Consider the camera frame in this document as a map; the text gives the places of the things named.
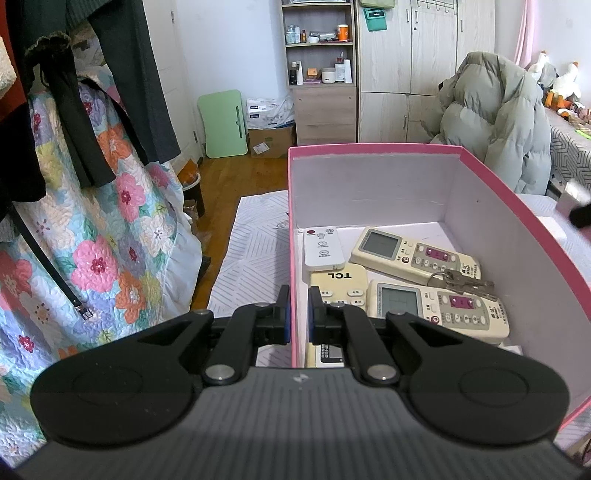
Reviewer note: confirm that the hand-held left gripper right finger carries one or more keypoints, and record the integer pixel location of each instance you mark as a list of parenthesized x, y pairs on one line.
[(313, 318)]

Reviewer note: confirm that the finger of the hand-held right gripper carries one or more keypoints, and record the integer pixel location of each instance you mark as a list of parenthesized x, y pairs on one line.
[(581, 214)]

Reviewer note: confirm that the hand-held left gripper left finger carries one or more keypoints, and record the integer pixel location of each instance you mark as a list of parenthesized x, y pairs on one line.
[(286, 318)]

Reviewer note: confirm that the white remote control with display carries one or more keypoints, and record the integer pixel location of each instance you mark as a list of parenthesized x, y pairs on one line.
[(328, 356)]

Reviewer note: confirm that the yellow remote control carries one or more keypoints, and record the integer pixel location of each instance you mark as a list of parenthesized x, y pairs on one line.
[(339, 281)]

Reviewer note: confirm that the white small remote control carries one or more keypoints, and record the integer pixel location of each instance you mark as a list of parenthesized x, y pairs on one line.
[(323, 249)]

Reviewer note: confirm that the beige remote control purple buttons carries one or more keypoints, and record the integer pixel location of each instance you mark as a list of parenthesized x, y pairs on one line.
[(452, 309), (415, 256)]

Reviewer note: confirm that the metal key bunch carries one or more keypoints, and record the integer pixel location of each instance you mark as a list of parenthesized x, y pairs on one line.
[(464, 282)]

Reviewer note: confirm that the pink cardboard box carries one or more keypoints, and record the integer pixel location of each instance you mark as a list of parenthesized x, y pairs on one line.
[(415, 194)]

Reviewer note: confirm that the geometric patterned tablecloth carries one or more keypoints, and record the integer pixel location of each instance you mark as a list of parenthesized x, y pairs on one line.
[(570, 147)]

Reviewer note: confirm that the grey puffer jacket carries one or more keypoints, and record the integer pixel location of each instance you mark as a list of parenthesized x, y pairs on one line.
[(494, 120)]

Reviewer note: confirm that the white goose plush toy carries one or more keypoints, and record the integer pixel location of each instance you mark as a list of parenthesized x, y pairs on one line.
[(568, 83)]

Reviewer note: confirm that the grey goose plush toy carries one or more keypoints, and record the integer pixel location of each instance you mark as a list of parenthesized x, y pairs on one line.
[(542, 69)]

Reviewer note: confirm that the white waste basket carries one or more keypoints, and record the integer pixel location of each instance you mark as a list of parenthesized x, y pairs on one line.
[(191, 184)]

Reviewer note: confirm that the brown cardboard box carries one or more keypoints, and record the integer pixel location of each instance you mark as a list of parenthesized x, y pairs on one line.
[(272, 143)]

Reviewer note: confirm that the pink curtain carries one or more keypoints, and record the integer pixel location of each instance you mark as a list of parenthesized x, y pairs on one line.
[(526, 32)]

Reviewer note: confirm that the floral quilt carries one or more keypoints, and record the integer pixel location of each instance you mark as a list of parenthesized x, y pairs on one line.
[(101, 249)]

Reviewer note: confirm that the green folding board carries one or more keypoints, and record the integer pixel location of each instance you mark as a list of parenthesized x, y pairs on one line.
[(224, 124)]

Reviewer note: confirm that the wooden shelf cabinet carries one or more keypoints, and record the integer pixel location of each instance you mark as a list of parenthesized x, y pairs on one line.
[(323, 110)]

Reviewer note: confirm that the white tissue package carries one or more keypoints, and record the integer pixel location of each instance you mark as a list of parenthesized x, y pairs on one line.
[(270, 110)]

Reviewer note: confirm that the wooden wardrobe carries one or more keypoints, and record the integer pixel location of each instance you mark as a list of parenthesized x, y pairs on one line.
[(397, 69)]

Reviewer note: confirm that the black belt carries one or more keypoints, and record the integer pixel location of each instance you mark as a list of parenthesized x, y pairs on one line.
[(51, 272)]

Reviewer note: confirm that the white cream jar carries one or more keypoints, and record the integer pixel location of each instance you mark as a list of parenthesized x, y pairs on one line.
[(328, 76)]

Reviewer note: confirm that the white bottle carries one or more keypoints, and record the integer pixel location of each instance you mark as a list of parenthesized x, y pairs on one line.
[(340, 71)]

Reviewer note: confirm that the coat hook rack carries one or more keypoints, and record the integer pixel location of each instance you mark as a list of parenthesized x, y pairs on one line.
[(436, 4)]

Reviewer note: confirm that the green hanging organizer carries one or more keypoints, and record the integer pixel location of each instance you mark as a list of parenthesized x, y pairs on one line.
[(376, 18)]

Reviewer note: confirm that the dark grey hanging garment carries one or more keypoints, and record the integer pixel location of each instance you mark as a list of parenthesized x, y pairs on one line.
[(134, 78)]

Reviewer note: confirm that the orange jar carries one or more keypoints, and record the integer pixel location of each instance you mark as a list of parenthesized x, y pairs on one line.
[(343, 32)]

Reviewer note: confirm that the black hanging garment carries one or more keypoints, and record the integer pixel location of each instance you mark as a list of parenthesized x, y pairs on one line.
[(51, 92)]

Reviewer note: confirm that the red garment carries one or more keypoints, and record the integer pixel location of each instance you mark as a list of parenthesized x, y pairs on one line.
[(11, 104)]

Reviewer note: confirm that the cream fleece garment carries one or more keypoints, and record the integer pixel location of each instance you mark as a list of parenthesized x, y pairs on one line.
[(5, 69)]

